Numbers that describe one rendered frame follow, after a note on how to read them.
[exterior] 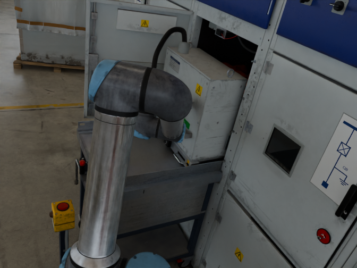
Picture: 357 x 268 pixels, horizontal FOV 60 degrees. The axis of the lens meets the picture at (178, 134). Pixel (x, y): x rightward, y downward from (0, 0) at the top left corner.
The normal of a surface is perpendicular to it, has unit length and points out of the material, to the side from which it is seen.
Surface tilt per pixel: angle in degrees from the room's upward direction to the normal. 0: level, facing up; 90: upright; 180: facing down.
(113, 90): 75
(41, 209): 0
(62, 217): 90
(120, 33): 90
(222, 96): 90
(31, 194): 0
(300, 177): 90
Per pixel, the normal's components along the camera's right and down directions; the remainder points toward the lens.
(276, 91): -0.88, 0.10
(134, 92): -0.08, 0.33
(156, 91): 0.27, 0.15
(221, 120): 0.44, 0.52
